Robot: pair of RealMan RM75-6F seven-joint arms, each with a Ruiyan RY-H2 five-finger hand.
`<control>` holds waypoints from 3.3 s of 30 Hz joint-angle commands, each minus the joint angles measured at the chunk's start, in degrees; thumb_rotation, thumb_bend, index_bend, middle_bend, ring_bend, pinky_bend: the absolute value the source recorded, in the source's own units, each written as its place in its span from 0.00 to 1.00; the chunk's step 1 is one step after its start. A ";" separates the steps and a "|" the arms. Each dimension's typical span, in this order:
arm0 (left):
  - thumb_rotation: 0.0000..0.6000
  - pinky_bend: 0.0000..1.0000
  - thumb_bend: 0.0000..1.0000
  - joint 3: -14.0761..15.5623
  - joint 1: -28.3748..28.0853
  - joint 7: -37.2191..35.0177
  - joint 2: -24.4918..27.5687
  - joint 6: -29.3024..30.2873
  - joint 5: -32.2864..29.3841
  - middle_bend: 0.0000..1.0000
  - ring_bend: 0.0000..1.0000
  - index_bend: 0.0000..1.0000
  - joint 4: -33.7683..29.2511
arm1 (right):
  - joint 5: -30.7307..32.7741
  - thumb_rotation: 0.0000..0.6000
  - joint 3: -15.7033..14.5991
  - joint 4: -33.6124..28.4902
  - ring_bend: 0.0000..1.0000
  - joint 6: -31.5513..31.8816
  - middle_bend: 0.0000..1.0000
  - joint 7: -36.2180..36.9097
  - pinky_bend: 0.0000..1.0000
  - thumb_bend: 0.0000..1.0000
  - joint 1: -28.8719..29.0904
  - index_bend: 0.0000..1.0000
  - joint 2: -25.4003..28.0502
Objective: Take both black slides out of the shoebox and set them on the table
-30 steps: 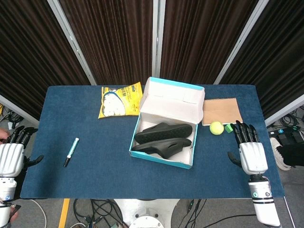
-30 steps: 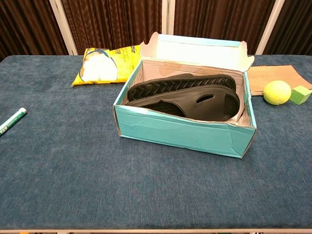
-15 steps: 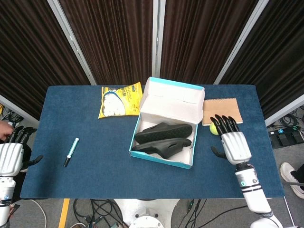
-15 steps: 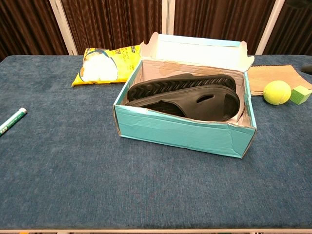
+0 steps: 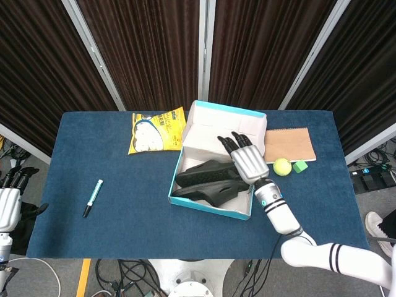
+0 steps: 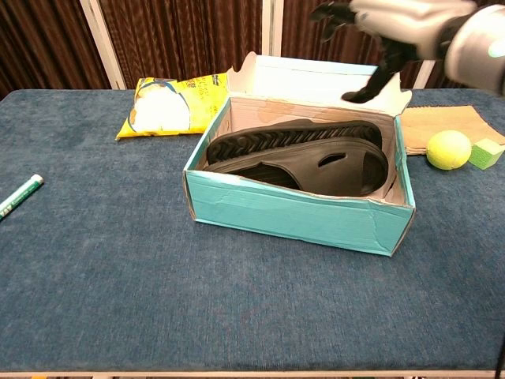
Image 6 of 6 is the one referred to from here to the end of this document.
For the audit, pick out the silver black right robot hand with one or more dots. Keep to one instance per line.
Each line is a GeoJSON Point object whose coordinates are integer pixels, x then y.
{"type": "Point", "coordinates": [402, 19]}

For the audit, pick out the black rubber slipper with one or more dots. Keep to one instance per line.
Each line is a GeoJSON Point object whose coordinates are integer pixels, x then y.
{"type": "Point", "coordinates": [284, 138]}
{"type": "Point", "coordinates": [307, 169]}

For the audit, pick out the light blue shoe box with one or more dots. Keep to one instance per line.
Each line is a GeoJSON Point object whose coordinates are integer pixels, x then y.
{"type": "Point", "coordinates": [276, 213]}

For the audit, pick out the brown spiral notebook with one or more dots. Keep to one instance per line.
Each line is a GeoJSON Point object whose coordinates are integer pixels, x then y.
{"type": "Point", "coordinates": [434, 122]}

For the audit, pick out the yellow-green tennis ball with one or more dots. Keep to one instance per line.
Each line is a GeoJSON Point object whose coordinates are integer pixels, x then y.
{"type": "Point", "coordinates": [449, 150]}

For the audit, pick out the green cube block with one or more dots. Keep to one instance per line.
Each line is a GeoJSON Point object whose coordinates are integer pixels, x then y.
{"type": "Point", "coordinates": [487, 154]}

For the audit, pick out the yellow snack bag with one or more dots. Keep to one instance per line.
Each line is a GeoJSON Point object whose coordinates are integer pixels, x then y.
{"type": "Point", "coordinates": [158, 114]}

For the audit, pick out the blue fabric table cover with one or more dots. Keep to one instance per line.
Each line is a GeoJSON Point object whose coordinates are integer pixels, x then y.
{"type": "Point", "coordinates": [118, 276]}

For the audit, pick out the green white marker pen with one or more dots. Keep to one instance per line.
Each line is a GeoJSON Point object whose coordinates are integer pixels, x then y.
{"type": "Point", "coordinates": [23, 191]}

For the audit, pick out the white partition post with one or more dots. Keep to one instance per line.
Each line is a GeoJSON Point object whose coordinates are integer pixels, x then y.
{"type": "Point", "coordinates": [102, 43]}
{"type": "Point", "coordinates": [423, 75]}
{"type": "Point", "coordinates": [272, 27]}

